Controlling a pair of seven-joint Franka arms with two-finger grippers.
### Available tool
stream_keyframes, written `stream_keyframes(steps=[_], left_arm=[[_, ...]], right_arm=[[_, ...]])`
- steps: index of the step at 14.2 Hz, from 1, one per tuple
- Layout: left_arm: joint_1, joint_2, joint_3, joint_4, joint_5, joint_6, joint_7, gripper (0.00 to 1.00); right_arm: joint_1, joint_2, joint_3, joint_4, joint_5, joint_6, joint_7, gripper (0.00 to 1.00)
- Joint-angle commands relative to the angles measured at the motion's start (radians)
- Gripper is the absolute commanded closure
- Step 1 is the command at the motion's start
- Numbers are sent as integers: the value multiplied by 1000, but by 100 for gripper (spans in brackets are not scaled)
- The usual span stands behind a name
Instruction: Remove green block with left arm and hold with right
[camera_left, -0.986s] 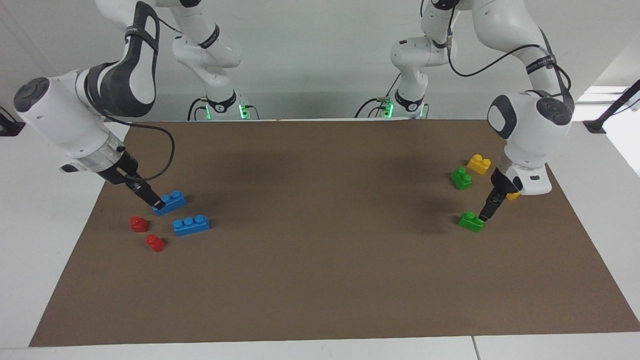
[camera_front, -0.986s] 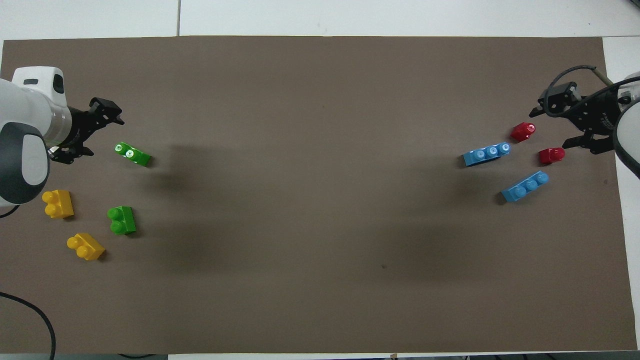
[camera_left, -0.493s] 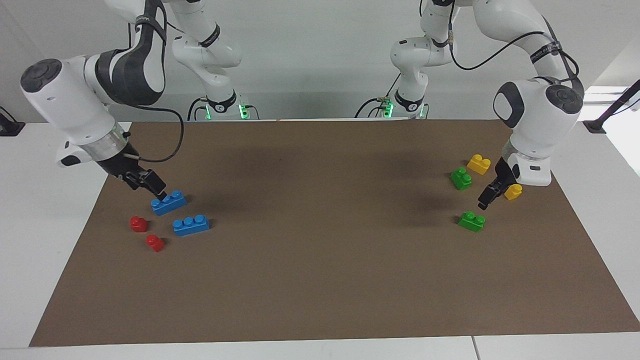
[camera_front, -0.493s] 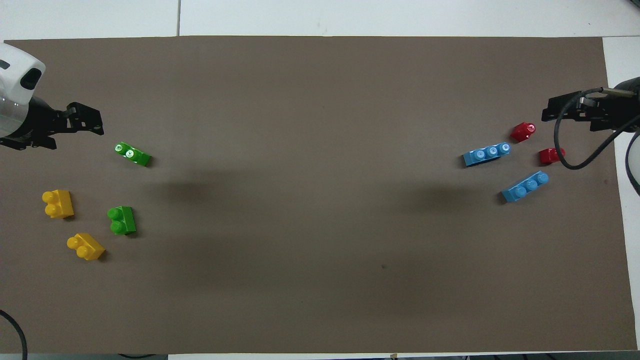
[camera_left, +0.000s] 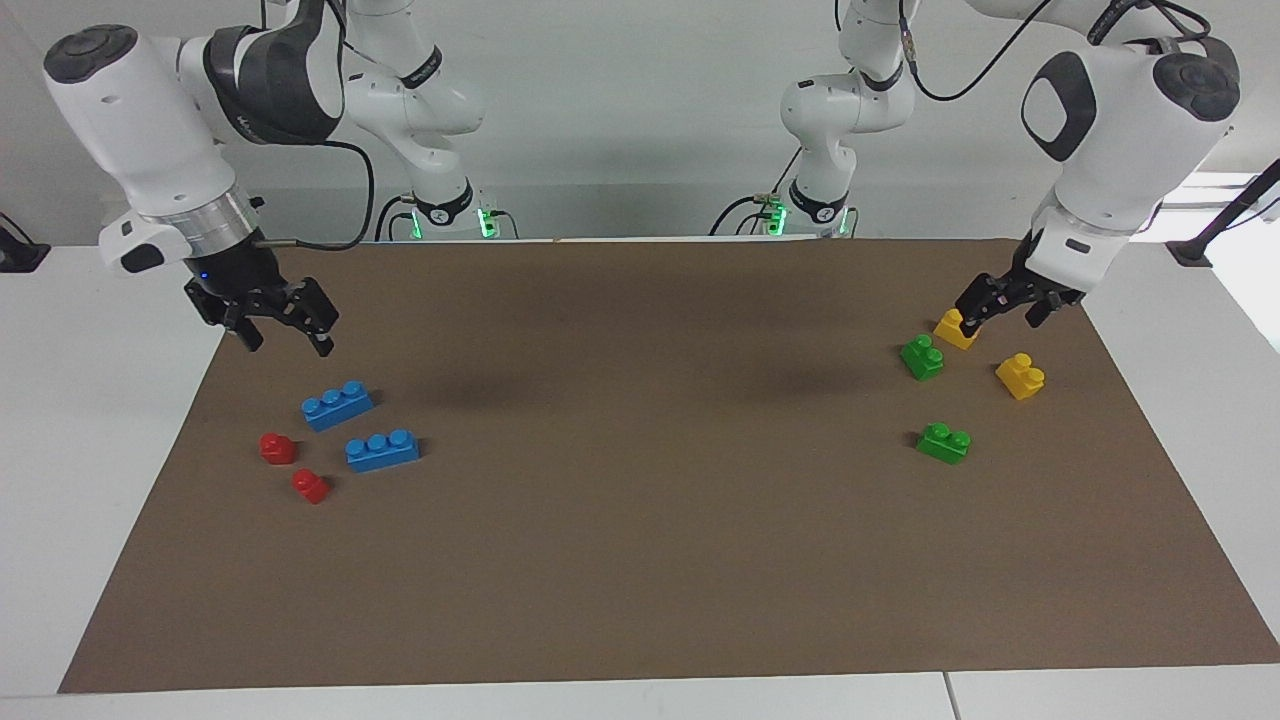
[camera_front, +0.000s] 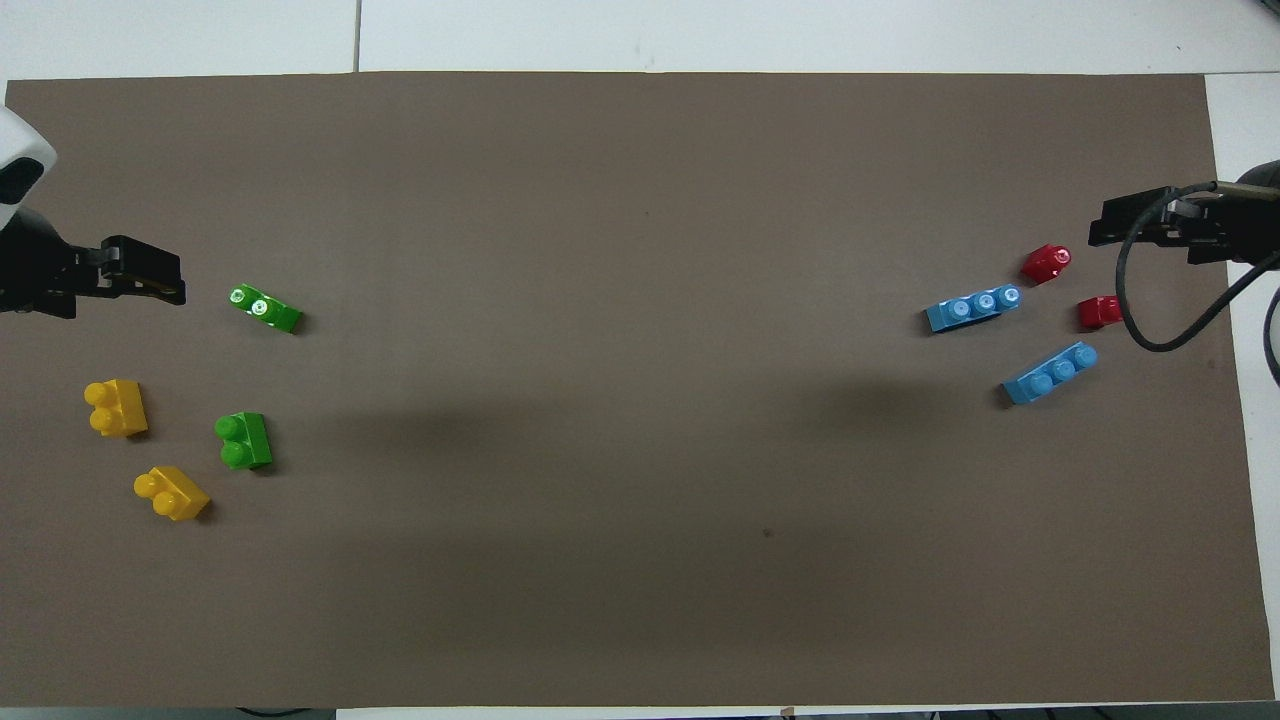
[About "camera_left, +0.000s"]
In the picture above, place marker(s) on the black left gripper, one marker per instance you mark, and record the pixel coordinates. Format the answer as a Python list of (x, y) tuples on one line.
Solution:
[(1030, 285)]

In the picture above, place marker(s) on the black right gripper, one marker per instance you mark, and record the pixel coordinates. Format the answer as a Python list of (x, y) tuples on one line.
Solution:
[(240, 285)]

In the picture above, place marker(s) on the green two-stud block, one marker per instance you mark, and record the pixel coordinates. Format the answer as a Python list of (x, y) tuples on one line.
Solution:
[(922, 360), (945, 446)]

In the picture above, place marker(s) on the blue three-stud block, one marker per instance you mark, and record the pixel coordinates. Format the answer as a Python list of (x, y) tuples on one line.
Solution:
[(335, 409), (380, 456)]

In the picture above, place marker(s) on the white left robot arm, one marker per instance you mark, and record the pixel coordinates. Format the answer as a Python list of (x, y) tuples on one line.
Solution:
[(1110, 130)]

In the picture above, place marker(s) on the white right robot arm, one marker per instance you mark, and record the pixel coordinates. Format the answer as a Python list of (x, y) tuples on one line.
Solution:
[(140, 130)]

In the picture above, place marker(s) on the yellow two-stud block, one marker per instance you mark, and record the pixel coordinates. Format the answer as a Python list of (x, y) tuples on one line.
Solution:
[(952, 332), (1020, 378)]

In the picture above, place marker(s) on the red single-stud block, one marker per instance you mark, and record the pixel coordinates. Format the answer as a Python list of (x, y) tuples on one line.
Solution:
[(310, 486), (277, 448)]

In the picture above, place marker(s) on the brown table mat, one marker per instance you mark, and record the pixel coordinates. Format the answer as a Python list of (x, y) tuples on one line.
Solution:
[(650, 580)]

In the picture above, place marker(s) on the black camera stand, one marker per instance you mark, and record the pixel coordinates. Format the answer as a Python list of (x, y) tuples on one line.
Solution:
[(20, 255), (1225, 215)]

